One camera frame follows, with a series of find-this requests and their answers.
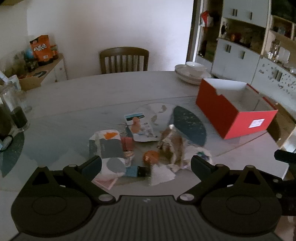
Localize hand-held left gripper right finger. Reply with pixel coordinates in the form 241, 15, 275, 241
177, 155, 273, 204

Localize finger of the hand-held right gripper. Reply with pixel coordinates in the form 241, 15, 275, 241
273, 175, 296, 200
274, 149, 296, 163

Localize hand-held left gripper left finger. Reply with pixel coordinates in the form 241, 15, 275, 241
23, 156, 115, 206

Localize white blue print packet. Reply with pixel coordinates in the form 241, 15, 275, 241
183, 145, 214, 172

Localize pink ribbed soap dish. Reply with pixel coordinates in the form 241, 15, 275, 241
94, 177, 119, 189

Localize geometric print tissue pack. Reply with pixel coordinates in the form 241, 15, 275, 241
88, 130, 126, 174

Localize brown and white toy dog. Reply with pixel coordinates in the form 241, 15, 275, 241
157, 126, 185, 166

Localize small blue black packet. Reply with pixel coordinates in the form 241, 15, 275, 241
125, 166, 152, 178

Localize small orange fruit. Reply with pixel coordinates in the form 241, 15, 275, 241
142, 151, 160, 165

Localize red cardboard box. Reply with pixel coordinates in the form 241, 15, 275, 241
196, 78, 278, 140

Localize white snack packet orange figure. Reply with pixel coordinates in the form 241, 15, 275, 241
124, 113, 159, 142

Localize white marble desktop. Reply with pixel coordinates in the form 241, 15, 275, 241
0, 71, 296, 202

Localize teal leaf placemat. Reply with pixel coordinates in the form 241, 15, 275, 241
173, 106, 207, 147
0, 131, 25, 178

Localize white leaf placemat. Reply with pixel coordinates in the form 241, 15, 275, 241
135, 103, 175, 130

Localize white gold-rimmed plate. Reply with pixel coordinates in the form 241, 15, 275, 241
176, 73, 212, 85

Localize glass jar dark contents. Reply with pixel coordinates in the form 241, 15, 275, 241
0, 104, 13, 138
3, 82, 30, 133

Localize stack of white plates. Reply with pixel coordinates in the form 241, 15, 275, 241
174, 64, 211, 80

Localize white gold-rimmed bowl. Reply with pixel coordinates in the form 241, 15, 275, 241
186, 61, 207, 77

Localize white plastic container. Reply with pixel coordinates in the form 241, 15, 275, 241
277, 46, 291, 63

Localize white wooden sideboard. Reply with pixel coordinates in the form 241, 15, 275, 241
18, 53, 68, 91

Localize brown cardboard box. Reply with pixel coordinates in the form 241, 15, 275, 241
18, 75, 47, 91

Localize clear glass jar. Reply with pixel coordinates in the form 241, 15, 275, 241
269, 39, 280, 61

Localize dark wooden slatted chair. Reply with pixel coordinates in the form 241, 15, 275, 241
99, 47, 150, 75

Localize small orange jar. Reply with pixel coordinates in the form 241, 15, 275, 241
50, 44, 59, 61

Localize orange snack bag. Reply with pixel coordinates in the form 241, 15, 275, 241
30, 35, 54, 66

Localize small blue globe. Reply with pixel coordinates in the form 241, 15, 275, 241
23, 47, 36, 63

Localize red white hanging bag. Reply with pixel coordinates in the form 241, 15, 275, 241
200, 10, 214, 28

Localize white wall cabinet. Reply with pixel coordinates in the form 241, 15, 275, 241
209, 0, 296, 107

